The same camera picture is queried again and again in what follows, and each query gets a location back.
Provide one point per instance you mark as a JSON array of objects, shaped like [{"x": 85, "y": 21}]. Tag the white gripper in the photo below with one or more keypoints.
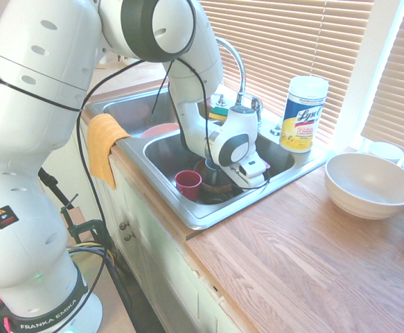
[{"x": 248, "y": 184}]

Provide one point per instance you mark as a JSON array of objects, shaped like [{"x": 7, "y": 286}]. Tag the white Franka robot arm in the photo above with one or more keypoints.
[{"x": 32, "y": 121}]

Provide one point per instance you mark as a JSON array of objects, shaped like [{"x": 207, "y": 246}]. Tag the black sink drain strainer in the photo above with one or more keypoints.
[{"x": 215, "y": 198}]

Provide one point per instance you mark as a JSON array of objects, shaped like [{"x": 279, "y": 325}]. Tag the stainless steel double sink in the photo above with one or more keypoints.
[{"x": 281, "y": 159}]

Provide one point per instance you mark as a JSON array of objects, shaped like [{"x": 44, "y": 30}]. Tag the chrome sink sprayer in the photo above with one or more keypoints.
[{"x": 276, "y": 130}]

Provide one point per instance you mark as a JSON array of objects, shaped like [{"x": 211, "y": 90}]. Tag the brown wooden bowl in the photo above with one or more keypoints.
[{"x": 219, "y": 188}]

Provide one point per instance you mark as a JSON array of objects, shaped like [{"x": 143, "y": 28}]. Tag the grey mug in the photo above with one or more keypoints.
[{"x": 211, "y": 174}]

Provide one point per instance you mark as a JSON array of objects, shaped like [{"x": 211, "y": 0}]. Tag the red cup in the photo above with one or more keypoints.
[{"x": 188, "y": 187}]

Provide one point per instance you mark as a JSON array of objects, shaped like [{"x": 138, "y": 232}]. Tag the yellow green sponge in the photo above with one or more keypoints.
[{"x": 219, "y": 113}]

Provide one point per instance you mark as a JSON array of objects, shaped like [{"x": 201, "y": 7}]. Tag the Lysol wipes canister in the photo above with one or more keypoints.
[{"x": 302, "y": 118}]

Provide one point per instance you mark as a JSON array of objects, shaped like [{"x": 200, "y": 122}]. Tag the chrome soap dispenser pump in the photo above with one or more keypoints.
[{"x": 219, "y": 100}]

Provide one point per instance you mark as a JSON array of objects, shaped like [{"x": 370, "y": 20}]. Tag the pink plate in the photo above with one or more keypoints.
[{"x": 160, "y": 130}]

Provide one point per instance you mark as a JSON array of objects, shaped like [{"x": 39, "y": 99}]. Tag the chrome kitchen faucet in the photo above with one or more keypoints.
[{"x": 241, "y": 74}]

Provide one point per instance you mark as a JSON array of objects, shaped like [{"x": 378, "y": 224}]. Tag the large cream bowl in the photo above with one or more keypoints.
[{"x": 368, "y": 194}]

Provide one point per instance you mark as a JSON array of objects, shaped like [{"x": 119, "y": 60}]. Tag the white kitchen cabinet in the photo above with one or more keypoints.
[{"x": 160, "y": 277}]

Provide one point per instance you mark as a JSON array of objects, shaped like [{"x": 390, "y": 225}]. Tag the round cabinet knob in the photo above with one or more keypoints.
[
  {"x": 129, "y": 237},
  {"x": 123, "y": 226}
]

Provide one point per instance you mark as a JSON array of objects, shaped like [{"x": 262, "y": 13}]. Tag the wide wooden window blind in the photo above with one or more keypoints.
[{"x": 291, "y": 41}]

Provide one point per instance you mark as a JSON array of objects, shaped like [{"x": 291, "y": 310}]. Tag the orange dish cloth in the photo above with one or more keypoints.
[{"x": 101, "y": 145}]

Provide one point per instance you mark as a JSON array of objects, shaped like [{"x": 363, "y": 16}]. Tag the green metal clamp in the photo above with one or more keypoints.
[{"x": 84, "y": 230}]

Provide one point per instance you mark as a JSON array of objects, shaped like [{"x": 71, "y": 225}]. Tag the trailing potted plant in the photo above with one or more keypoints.
[{"x": 127, "y": 60}]

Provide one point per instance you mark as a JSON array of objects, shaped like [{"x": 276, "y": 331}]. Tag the narrow wooden window blind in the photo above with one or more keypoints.
[{"x": 399, "y": 86}]

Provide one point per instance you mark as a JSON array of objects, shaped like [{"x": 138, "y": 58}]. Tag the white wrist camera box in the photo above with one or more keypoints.
[{"x": 253, "y": 168}]

